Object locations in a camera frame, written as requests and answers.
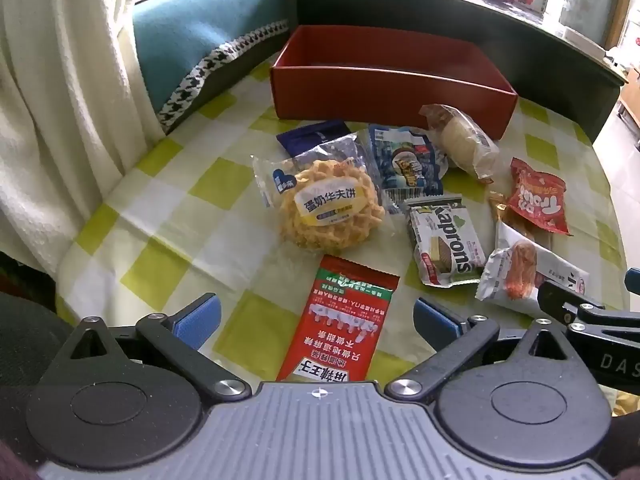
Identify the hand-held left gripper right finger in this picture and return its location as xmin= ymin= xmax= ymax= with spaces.
xmin=384 ymin=296 xmax=601 ymax=403

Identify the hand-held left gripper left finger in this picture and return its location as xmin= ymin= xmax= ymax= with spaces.
xmin=50 ymin=294 xmax=253 ymax=403

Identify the white sausage snack packet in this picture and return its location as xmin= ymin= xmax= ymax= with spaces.
xmin=475 ymin=220 xmax=591 ymax=318

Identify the green white wafer packet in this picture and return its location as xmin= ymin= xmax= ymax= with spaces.
xmin=402 ymin=195 xmax=488 ymax=288

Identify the red green snack packet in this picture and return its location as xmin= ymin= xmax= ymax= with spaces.
xmin=275 ymin=254 xmax=401 ymax=383

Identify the red candy packet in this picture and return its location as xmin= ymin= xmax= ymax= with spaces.
xmin=507 ymin=157 xmax=572 ymax=237

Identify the brown snack packet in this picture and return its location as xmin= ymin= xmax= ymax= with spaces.
xmin=487 ymin=191 xmax=553 ymax=251

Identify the blue white snack packet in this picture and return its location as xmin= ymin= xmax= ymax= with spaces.
xmin=367 ymin=125 xmax=448 ymax=213

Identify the yellow waffle packet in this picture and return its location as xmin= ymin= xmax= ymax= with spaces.
xmin=251 ymin=132 xmax=388 ymax=253

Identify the clear bread roll packet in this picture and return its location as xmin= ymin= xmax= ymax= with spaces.
xmin=419 ymin=104 xmax=501 ymax=183

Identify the dark blue snack packet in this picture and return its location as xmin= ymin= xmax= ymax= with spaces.
xmin=276 ymin=120 xmax=351 ymax=158

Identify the red cardboard box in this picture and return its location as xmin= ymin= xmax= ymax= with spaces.
xmin=270 ymin=25 xmax=519 ymax=141

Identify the green white checked tablecloth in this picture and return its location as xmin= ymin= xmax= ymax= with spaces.
xmin=55 ymin=55 xmax=631 ymax=391

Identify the dark maroon cloth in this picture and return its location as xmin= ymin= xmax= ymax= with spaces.
xmin=0 ymin=437 xmax=38 ymax=480
xmin=609 ymin=410 xmax=640 ymax=480

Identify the wooden shelf unit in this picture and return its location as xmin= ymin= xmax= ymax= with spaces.
xmin=615 ymin=65 xmax=640 ymax=133

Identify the dark coffee table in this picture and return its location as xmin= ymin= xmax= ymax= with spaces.
xmin=285 ymin=0 xmax=628 ymax=142

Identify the white knit blanket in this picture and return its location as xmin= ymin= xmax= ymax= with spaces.
xmin=0 ymin=0 xmax=167 ymax=281

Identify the blue cushion houndstooth trim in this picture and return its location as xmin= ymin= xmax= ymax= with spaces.
xmin=132 ymin=0 xmax=301 ymax=133

